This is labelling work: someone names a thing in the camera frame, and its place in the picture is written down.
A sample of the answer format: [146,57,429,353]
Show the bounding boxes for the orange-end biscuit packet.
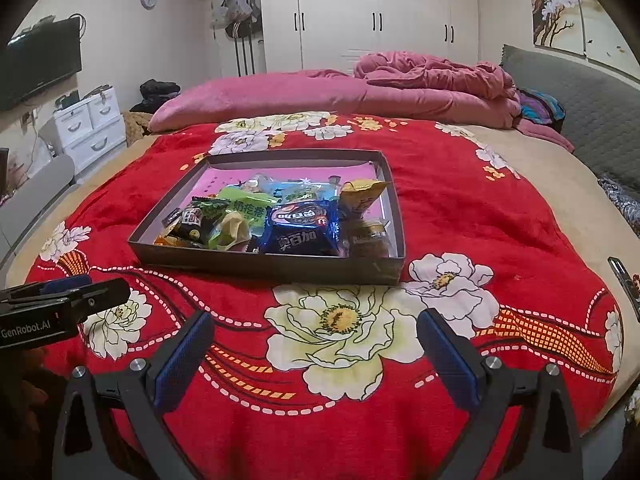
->
[153,233,202,248]

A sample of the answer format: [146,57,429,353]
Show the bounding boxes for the green pea snack packet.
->
[170,196,230,246]

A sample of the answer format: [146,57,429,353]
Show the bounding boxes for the green milk candy packet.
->
[207,186,278,250]

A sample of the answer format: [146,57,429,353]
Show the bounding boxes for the small clear cake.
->
[344,219,390,258]

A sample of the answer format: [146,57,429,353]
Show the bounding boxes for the blue Oreo-style cookie packet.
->
[258,200,340,256]

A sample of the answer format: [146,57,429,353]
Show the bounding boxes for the yellow wafer packet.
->
[338,179,388,219]

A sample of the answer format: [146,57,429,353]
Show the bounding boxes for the Snickers bar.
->
[162,207,182,228]

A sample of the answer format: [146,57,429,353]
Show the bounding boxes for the clear green-label pastry packet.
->
[259,176,341,204]

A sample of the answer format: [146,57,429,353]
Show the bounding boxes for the red floral blanket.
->
[28,113,625,479]

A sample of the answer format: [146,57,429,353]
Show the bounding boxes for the white drawer cabinet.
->
[39,86,126,176]

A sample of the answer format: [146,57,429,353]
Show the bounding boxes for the dark cardboard box tray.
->
[128,148,406,285]

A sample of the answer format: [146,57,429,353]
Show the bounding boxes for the pink and blue book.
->
[188,162,376,197]

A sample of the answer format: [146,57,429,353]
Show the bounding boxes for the patterned grey cloth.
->
[598,174,640,236]

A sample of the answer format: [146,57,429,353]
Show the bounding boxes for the black clothes pile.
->
[130,79,181,114]

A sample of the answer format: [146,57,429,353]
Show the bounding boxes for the colourful folded cloth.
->
[518,88,566,132]

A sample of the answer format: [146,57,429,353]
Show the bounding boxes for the grey headboard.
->
[500,44,640,197]

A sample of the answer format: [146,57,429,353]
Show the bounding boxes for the pink quilt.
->
[149,51,574,152]

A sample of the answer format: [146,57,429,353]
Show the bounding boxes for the hanging clothes on rack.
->
[209,0,266,77]

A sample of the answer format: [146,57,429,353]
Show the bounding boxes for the white wardrobe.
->
[212,0,480,72]

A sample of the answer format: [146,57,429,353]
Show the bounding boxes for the black wall television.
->
[0,18,82,112]

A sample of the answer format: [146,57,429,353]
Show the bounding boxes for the floral wall painting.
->
[530,0,639,79]

